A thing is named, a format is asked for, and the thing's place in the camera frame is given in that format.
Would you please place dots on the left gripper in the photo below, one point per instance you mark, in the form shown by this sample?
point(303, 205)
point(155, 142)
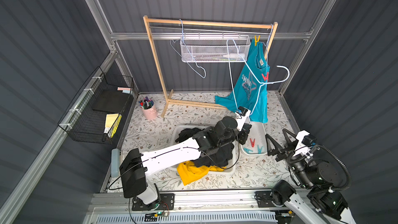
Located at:
point(245, 129)

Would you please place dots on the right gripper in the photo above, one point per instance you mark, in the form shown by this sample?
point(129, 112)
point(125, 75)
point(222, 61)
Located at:
point(282, 151)

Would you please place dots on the red clothespin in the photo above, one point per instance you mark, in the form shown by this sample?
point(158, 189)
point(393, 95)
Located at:
point(252, 142)
point(266, 77)

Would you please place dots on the black t-shirt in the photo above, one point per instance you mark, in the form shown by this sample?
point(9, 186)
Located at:
point(220, 159)

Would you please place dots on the teal t-shirt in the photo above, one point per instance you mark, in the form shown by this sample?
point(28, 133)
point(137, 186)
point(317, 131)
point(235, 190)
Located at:
point(250, 90)

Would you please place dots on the yellow t-shirt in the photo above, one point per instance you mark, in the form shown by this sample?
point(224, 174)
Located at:
point(189, 173)

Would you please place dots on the blue wire hanger black shirt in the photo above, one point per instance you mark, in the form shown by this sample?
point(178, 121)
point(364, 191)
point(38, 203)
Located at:
point(250, 90)

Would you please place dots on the blue wire hanger yellow shirt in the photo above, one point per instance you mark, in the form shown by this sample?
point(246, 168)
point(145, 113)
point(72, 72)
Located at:
point(189, 52)

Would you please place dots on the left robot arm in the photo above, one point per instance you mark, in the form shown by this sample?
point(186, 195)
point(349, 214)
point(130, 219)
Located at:
point(196, 152)

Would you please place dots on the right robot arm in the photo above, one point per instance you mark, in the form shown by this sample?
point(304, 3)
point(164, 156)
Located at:
point(319, 177)

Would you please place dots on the white plastic tray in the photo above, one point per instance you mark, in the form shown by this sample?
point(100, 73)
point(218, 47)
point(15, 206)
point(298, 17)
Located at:
point(256, 132)

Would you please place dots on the white tube in mesh basket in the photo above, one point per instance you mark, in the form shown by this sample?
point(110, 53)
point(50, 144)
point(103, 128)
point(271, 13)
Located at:
point(235, 57)

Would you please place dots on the wooden clothes rack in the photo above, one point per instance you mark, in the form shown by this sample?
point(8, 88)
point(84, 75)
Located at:
point(175, 75)

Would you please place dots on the pink pen cup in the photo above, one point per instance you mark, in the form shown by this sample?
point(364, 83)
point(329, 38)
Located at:
point(148, 108)

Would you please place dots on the yellow notepad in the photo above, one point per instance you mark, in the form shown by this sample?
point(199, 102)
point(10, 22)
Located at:
point(112, 122)

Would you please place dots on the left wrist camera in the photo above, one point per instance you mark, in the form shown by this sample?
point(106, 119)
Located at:
point(242, 114)

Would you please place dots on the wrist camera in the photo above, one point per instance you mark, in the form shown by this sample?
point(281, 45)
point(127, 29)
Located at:
point(305, 142)
point(242, 114)

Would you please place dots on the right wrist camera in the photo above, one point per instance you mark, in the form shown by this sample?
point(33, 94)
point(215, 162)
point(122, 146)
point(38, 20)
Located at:
point(305, 142)

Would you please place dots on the white wire mesh basket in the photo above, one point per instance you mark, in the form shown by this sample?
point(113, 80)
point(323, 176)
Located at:
point(211, 50)

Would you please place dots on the black notebook in wall basket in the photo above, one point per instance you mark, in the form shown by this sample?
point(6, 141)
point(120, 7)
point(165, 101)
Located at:
point(110, 102)

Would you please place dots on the black wire wall basket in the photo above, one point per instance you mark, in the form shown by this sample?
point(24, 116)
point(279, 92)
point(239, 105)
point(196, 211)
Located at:
point(81, 123)

